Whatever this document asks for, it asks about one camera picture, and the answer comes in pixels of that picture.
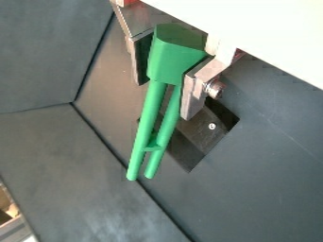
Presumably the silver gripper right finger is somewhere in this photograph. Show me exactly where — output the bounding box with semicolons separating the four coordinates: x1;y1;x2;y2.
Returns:
180;49;244;120

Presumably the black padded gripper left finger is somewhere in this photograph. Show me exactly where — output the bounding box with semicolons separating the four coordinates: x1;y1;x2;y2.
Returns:
109;0;152;85

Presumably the green three prong object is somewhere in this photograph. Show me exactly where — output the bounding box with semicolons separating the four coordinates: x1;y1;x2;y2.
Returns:
127;24;206;181

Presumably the black curved fixture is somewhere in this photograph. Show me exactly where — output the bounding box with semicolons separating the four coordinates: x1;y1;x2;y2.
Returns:
136;97;242;174

